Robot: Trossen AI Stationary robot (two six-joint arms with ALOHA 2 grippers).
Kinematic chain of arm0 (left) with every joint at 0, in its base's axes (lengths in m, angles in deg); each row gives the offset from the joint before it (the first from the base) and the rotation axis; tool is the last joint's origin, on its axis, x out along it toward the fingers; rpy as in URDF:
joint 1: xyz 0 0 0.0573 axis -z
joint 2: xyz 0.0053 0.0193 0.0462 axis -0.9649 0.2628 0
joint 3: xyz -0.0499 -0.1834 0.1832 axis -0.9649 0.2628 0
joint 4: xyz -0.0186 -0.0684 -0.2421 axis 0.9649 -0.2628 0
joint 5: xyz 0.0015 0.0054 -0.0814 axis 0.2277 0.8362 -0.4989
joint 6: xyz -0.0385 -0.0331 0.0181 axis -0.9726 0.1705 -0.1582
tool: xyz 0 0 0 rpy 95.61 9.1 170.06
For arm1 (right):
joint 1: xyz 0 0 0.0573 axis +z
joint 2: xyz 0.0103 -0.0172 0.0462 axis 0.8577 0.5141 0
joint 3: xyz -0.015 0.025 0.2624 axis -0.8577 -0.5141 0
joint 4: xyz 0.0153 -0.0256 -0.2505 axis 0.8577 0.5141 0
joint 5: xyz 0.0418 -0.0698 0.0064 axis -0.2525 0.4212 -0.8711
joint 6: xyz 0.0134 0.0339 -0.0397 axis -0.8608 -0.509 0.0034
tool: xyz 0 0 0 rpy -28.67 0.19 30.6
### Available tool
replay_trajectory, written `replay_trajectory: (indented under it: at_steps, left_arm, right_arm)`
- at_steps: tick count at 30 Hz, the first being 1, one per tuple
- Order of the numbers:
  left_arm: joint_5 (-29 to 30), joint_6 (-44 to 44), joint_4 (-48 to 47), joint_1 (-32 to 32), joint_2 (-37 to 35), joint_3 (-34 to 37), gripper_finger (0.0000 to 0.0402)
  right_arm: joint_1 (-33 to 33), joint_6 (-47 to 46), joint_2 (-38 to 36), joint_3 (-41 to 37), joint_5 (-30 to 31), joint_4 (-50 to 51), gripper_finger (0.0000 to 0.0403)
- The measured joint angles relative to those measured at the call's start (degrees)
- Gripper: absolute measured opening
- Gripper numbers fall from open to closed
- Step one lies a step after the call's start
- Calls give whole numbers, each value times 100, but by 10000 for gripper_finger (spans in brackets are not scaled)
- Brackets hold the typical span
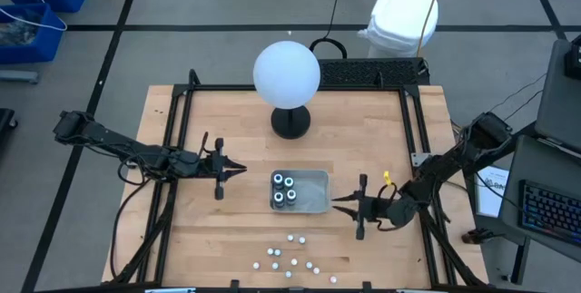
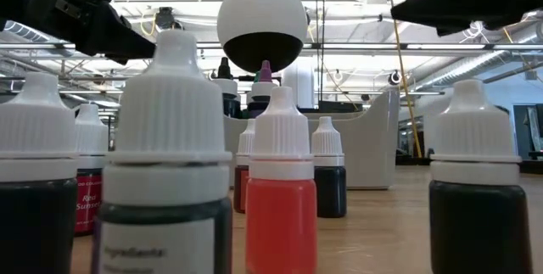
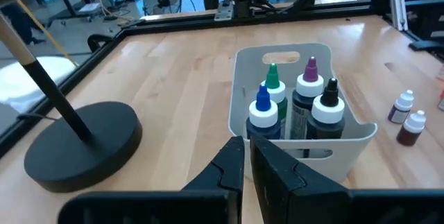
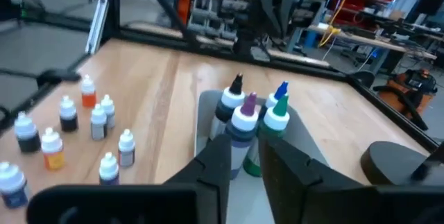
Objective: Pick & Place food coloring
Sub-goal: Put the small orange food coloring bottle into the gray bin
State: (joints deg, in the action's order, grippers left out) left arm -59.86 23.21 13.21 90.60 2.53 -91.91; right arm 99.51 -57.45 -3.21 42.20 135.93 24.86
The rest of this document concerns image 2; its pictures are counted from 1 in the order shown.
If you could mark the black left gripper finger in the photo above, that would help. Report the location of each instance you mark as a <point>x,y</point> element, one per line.
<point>123,40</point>

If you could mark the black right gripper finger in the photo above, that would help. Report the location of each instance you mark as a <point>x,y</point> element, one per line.
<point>445,7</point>

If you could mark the large black-capped coloring bottle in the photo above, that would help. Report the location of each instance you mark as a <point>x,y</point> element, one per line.
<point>225,87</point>

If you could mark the large purple-capped coloring bottle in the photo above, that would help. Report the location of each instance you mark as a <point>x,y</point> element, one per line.
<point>263,89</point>

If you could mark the grey plastic caddy bin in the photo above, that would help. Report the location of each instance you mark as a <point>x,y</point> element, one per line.
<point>369,151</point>

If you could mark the small Red Sunset bottle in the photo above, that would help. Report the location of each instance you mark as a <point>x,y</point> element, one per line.
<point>89,206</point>

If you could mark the small dark red coloring bottle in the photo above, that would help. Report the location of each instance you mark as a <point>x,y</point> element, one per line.
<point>242,189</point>

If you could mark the small coral-orange coloring bottle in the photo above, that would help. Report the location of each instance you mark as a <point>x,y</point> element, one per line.
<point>280,223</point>

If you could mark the small bottle with ingredients label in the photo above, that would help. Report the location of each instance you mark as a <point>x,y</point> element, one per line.
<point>169,117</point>

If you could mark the white globe table lamp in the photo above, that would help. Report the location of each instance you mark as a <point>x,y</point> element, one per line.
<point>263,11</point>

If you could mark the black overhead camera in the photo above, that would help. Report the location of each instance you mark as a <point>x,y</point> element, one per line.
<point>165,17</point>

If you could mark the black aluminium table frame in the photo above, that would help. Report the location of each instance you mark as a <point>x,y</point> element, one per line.
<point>413,160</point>

